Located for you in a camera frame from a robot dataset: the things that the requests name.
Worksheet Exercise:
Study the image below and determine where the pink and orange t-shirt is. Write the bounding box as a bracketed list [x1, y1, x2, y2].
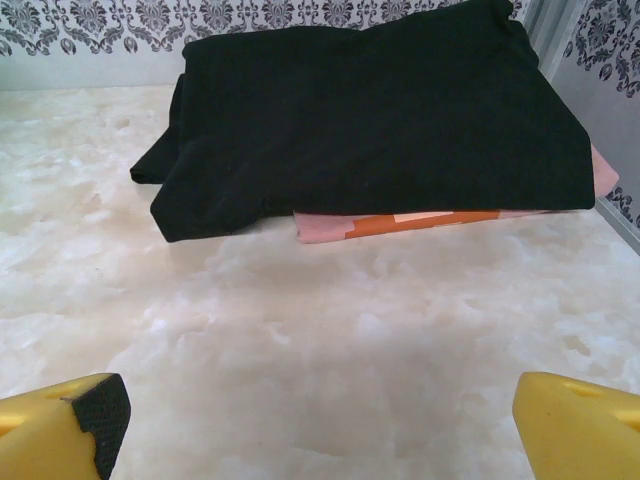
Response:
[292, 144, 620, 246]

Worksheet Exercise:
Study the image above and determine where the aluminium side rail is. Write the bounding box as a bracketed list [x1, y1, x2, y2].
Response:
[594, 192, 640, 239]

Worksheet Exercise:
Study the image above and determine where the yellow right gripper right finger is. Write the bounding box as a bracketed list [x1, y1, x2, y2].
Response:
[513, 370, 640, 480]

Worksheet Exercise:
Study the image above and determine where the aluminium corner post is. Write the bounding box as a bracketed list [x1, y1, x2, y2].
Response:
[517, 0, 591, 84]

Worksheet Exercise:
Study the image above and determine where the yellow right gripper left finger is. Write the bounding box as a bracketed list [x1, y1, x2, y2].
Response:
[0, 372, 134, 480]

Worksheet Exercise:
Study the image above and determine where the black folded t-shirt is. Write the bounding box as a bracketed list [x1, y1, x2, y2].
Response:
[128, 0, 599, 245]

